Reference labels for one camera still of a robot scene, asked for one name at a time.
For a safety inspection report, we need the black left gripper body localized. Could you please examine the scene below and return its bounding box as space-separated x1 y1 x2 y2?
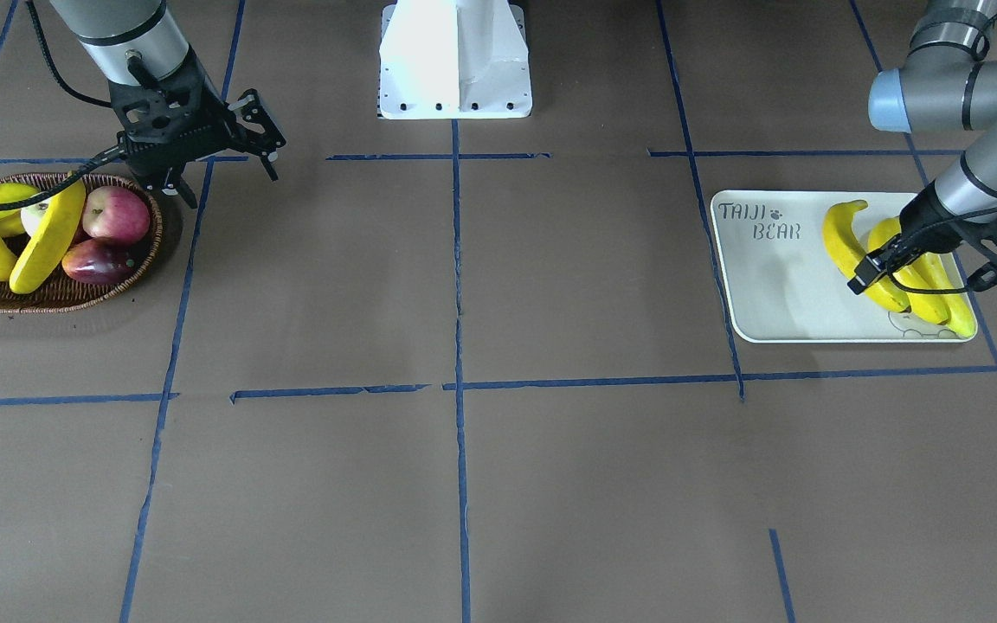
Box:
897 182 978 260

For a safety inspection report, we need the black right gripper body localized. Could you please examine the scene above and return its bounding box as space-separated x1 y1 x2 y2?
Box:
108 48 236 188

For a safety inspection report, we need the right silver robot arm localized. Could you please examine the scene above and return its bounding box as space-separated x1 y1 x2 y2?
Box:
51 1 287 208

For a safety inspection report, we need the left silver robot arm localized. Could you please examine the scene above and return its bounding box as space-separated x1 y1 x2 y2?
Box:
848 1 997 294

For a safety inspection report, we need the woven wicker basket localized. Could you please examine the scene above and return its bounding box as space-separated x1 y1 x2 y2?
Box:
0 173 169 314

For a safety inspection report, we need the pink red apple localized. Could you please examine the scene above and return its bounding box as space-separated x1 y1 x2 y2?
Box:
80 186 151 245

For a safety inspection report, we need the white bear tray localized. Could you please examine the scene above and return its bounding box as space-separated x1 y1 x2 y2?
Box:
710 189 973 344

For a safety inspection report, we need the dark red apple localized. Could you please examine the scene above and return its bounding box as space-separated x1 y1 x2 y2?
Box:
61 238 138 286

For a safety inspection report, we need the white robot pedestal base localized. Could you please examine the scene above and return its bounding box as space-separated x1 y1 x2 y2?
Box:
377 1 534 119

